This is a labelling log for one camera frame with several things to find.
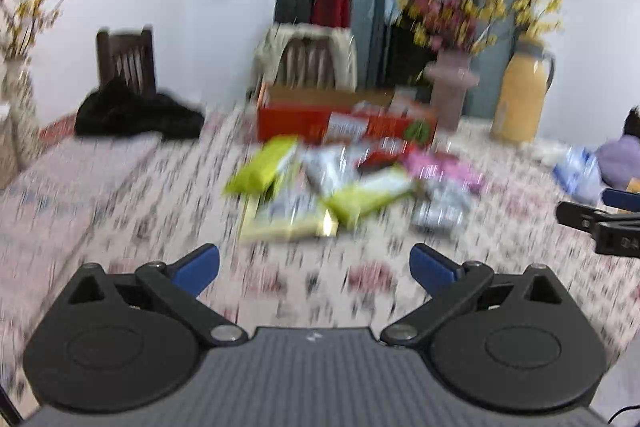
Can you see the yellow thermos jug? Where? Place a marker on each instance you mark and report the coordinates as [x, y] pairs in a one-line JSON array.
[[520, 102]]

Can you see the chair with beige jacket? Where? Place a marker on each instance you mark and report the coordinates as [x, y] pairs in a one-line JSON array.
[[346, 57]]

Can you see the dark wooden chair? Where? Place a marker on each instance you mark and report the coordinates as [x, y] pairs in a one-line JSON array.
[[125, 57]]

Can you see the orange cardboard box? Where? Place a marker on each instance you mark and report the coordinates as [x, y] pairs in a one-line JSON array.
[[300, 121]]

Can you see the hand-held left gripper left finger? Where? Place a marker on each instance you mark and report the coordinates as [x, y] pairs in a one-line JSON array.
[[201, 263]]

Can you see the pink snack packet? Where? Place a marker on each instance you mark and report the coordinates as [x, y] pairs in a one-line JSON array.
[[445, 172]]

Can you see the patterned pale vase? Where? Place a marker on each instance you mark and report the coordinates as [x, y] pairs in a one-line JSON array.
[[17, 112]]

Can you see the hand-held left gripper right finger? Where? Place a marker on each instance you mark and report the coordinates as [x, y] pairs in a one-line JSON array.
[[431, 264]]

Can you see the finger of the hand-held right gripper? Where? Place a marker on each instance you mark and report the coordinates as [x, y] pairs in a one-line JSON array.
[[622, 199], [590, 214]]

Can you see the bright green snack packet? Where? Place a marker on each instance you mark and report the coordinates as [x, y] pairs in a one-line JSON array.
[[262, 167]]

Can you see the pink ceramic vase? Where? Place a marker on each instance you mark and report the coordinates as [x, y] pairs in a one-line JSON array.
[[452, 97]]

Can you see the wooden chair with slats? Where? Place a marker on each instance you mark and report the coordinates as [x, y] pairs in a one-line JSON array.
[[307, 63]]

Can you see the black cloth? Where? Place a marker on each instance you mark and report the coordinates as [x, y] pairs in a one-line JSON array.
[[130, 114]]

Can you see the white yellow snack packet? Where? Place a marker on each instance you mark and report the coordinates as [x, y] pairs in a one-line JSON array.
[[285, 219]]

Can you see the yellow flower branches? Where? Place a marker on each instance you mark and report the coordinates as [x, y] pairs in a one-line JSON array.
[[35, 12]]

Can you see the blue white plastic packet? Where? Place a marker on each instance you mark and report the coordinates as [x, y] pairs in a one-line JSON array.
[[577, 174]]

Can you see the purple cloth bundle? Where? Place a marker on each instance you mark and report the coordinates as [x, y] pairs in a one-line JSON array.
[[620, 162]]

